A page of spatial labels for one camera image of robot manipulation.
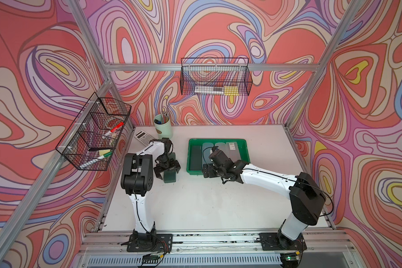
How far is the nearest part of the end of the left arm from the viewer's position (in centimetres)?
83

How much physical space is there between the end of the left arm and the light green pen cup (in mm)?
251

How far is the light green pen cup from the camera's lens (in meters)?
1.04
